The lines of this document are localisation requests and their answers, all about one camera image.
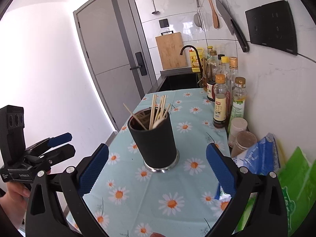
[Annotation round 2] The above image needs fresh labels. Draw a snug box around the bamboo chopstick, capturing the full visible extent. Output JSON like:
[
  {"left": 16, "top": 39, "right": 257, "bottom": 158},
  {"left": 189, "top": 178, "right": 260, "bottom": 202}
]
[
  {"left": 123, "top": 103, "right": 147, "bottom": 131},
  {"left": 149, "top": 94, "right": 157, "bottom": 130},
  {"left": 159, "top": 95, "right": 166, "bottom": 119},
  {"left": 163, "top": 103, "right": 171, "bottom": 119},
  {"left": 154, "top": 96, "right": 164, "bottom": 122}
]

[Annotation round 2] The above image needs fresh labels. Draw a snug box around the person's left hand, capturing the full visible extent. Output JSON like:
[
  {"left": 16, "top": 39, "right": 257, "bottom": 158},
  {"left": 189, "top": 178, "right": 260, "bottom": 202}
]
[{"left": 1, "top": 182, "right": 30, "bottom": 229}]

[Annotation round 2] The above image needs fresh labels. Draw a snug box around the brown spice jar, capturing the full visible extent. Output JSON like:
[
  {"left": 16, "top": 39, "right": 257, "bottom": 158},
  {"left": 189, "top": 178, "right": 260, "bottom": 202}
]
[{"left": 231, "top": 131, "right": 257, "bottom": 158}]

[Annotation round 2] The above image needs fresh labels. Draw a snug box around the blue white salt bag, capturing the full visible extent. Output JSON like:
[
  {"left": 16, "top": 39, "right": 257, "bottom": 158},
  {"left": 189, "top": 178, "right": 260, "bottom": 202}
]
[{"left": 233, "top": 133, "right": 281, "bottom": 176}]

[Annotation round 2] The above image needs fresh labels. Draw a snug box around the daisy pattern tablecloth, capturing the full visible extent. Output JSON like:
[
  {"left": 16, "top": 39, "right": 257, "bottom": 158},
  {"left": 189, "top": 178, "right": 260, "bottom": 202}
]
[{"left": 66, "top": 88, "right": 235, "bottom": 237}]

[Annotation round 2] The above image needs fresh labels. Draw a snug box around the white lid spice jar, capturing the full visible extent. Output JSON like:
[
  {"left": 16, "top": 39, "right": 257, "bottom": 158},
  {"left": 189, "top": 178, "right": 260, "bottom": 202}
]
[{"left": 228, "top": 117, "right": 248, "bottom": 148}]

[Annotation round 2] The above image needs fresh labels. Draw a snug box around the green plastic bag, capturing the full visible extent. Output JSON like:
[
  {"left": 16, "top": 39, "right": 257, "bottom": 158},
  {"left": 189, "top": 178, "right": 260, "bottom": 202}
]
[{"left": 234, "top": 147, "right": 316, "bottom": 237}]

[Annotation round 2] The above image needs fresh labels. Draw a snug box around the black utensil holder cup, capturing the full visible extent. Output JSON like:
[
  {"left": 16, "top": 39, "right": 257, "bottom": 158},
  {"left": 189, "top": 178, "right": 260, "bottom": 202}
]
[{"left": 127, "top": 108, "right": 179, "bottom": 173}]

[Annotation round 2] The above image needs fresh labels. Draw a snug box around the green label oil bottle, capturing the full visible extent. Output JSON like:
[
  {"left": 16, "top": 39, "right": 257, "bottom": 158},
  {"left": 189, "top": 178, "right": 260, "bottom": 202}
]
[{"left": 228, "top": 76, "right": 247, "bottom": 132}]

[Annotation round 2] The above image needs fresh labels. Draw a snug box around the beige label sauce bottle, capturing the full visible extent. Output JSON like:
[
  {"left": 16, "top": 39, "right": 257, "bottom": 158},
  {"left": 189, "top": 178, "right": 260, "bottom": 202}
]
[{"left": 213, "top": 74, "right": 227, "bottom": 128}]

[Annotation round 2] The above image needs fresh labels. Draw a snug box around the yellow cap glass bottle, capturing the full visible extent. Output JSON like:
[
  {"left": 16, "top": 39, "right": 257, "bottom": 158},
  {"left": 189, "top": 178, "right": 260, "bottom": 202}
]
[{"left": 218, "top": 56, "right": 230, "bottom": 80}]

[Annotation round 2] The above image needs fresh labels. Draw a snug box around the black sink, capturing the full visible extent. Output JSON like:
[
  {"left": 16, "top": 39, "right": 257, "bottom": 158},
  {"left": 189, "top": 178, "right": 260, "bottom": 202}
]
[{"left": 148, "top": 67, "right": 202, "bottom": 94}]

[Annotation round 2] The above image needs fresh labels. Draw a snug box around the red label soy bottle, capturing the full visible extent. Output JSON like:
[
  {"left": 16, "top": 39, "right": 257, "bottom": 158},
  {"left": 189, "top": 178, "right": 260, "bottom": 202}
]
[{"left": 206, "top": 46, "right": 218, "bottom": 101}]

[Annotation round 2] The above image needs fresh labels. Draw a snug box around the grey door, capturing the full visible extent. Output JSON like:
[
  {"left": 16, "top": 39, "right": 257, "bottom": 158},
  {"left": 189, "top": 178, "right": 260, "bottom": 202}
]
[{"left": 73, "top": 0, "right": 156, "bottom": 131}]

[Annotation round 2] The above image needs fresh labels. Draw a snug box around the yellow oil bottle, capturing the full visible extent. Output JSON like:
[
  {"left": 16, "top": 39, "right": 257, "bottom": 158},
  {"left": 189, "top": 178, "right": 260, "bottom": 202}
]
[{"left": 189, "top": 48, "right": 205, "bottom": 73}]

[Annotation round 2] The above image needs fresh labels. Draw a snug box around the gold cap glass bottle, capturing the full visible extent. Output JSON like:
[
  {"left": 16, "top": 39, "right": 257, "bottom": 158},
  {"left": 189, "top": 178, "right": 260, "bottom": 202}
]
[{"left": 228, "top": 57, "right": 238, "bottom": 93}]

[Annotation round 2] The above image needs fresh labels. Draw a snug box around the black faucet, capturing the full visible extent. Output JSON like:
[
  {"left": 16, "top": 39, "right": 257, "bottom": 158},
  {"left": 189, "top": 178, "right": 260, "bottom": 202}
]
[{"left": 180, "top": 44, "right": 203, "bottom": 82}]

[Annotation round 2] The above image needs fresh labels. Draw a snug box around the wooden cutting board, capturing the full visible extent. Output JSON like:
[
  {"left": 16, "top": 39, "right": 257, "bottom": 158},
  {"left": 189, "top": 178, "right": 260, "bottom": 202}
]
[{"left": 155, "top": 32, "right": 188, "bottom": 70}]

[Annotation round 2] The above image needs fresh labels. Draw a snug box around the wooden spatula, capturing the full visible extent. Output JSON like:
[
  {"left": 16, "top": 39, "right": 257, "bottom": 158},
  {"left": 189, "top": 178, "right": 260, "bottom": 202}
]
[{"left": 208, "top": 0, "right": 219, "bottom": 29}]

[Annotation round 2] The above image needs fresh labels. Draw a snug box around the hanging metal ladle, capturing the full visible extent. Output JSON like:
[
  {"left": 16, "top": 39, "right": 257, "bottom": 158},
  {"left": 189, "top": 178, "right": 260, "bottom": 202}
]
[{"left": 151, "top": 0, "right": 160, "bottom": 15}]

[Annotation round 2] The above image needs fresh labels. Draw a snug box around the black door handle lock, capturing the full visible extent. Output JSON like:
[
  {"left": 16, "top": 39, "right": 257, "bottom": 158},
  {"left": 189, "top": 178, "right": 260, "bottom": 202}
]
[{"left": 130, "top": 52, "right": 147, "bottom": 76}]

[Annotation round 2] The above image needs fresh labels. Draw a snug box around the black power cable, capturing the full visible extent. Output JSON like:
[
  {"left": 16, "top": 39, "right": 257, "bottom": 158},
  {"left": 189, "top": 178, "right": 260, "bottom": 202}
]
[{"left": 297, "top": 52, "right": 316, "bottom": 64}]

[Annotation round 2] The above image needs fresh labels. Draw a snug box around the black handle kitchen knife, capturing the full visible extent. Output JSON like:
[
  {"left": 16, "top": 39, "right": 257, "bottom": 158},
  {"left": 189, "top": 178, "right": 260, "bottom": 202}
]
[{"left": 215, "top": 0, "right": 250, "bottom": 53}]

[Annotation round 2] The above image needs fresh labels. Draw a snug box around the black wall power strip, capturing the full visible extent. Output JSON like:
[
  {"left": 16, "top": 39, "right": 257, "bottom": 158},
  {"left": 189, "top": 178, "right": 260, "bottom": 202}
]
[{"left": 245, "top": 0, "right": 298, "bottom": 55}]

